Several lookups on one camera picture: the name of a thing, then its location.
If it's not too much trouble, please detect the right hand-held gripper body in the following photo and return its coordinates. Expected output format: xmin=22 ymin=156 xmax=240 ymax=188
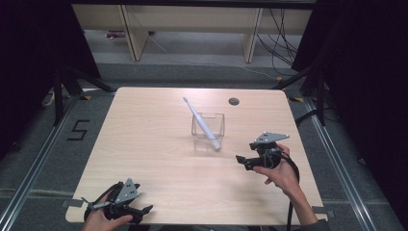
xmin=249 ymin=131 xmax=291 ymax=170

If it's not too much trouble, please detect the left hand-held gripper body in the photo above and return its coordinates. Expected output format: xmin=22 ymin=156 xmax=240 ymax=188
xmin=81 ymin=178 xmax=143 ymax=224

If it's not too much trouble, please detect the clear plastic container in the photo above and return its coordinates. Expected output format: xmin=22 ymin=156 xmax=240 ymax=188
xmin=191 ymin=112 xmax=225 ymax=153

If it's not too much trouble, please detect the white electric toothbrush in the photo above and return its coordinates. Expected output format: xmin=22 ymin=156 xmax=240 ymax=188
xmin=182 ymin=96 xmax=222 ymax=151

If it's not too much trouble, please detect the person's right hand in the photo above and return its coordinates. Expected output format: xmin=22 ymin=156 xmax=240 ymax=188
xmin=253 ymin=142 xmax=304 ymax=197

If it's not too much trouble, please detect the person's left hand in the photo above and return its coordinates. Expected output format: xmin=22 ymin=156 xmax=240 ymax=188
xmin=81 ymin=195 xmax=134 ymax=231

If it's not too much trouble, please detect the black metal stand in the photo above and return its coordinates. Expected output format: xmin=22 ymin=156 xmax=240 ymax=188
xmin=52 ymin=65 xmax=116 ymax=127
xmin=272 ymin=62 xmax=329 ymax=127

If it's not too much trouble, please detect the black curtain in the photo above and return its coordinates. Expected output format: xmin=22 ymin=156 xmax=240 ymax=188
xmin=0 ymin=0 xmax=101 ymax=162
xmin=291 ymin=0 xmax=408 ymax=222

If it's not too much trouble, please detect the light wooden shelf unit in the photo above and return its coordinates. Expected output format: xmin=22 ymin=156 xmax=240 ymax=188
xmin=70 ymin=3 xmax=314 ymax=64

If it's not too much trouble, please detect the small dark pink object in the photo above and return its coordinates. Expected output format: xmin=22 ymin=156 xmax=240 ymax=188
xmin=105 ymin=30 xmax=127 ymax=40

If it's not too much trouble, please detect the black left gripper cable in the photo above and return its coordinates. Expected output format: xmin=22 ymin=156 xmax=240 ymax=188
xmin=84 ymin=181 xmax=125 ymax=222

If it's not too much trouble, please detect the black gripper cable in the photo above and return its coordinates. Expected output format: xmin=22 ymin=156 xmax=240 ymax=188
xmin=84 ymin=181 xmax=125 ymax=222
xmin=279 ymin=150 xmax=301 ymax=231

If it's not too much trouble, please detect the thick black floor cable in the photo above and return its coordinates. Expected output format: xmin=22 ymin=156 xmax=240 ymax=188
xmin=294 ymin=107 xmax=335 ymax=127

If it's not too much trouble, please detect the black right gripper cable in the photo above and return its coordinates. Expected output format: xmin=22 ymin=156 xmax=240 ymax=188
xmin=279 ymin=150 xmax=301 ymax=231

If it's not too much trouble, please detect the metal floor rail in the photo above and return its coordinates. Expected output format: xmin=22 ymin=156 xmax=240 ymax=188
xmin=0 ymin=93 xmax=81 ymax=231
xmin=302 ymin=96 xmax=379 ymax=231

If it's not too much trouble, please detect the thin white floor cable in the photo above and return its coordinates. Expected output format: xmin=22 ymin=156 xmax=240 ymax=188
xmin=147 ymin=33 xmax=281 ymax=81

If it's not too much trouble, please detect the bundle of black cables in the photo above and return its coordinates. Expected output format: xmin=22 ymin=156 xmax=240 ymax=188
xmin=256 ymin=8 xmax=300 ymax=77

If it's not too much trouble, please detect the thick white cable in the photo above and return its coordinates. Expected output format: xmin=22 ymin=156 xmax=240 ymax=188
xmin=41 ymin=90 xmax=58 ymax=109

